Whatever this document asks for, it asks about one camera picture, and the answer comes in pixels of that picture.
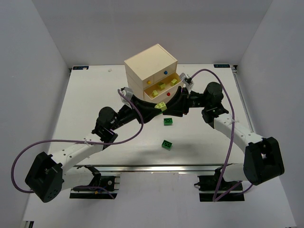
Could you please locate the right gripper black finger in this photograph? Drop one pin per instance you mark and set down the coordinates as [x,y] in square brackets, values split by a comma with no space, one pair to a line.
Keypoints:
[177,101]
[175,110]

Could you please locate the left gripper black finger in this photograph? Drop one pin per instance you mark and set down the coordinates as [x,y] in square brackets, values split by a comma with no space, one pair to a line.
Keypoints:
[141,104]
[149,113]

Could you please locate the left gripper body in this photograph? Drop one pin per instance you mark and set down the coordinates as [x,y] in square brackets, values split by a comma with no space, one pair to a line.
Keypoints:
[132,104]

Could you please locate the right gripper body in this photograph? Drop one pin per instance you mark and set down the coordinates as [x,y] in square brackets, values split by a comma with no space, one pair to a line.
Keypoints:
[185,100]

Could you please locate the green and lime lego stack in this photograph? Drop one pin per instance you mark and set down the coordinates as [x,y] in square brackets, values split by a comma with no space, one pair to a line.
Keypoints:
[162,106]

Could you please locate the lime lego brick from stack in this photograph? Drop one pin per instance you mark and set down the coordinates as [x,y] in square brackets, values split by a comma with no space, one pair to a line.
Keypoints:
[161,85]

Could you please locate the cream drawer cabinet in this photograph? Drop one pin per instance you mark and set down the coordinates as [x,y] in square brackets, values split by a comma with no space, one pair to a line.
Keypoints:
[146,64]

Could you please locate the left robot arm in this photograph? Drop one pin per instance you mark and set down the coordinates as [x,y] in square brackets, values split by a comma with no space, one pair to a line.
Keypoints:
[51,173]

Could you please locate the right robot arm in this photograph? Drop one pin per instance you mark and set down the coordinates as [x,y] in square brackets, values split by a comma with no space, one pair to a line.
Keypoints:
[263,160]

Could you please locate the green lego brick near cabinet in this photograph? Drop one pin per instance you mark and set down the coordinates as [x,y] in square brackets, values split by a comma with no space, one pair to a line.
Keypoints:
[167,121]

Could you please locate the green lego brick front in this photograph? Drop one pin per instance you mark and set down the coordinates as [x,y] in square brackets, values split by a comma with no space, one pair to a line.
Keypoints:
[166,145]

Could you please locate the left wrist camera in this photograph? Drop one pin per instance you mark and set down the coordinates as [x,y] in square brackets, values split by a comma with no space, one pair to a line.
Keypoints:
[126,94]

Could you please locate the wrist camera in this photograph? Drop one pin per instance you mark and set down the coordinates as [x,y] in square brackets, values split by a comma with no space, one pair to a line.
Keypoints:
[126,94]
[187,81]

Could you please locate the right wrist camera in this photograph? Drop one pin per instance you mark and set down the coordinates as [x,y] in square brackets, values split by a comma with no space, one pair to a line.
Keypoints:
[187,81]

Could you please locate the aluminium table rail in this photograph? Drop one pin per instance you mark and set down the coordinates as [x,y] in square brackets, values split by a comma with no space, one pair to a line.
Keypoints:
[158,168]

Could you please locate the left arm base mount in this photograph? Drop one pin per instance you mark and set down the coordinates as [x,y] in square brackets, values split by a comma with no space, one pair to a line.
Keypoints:
[93,184]

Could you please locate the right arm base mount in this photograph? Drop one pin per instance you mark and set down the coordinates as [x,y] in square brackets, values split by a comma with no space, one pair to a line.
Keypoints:
[207,186]

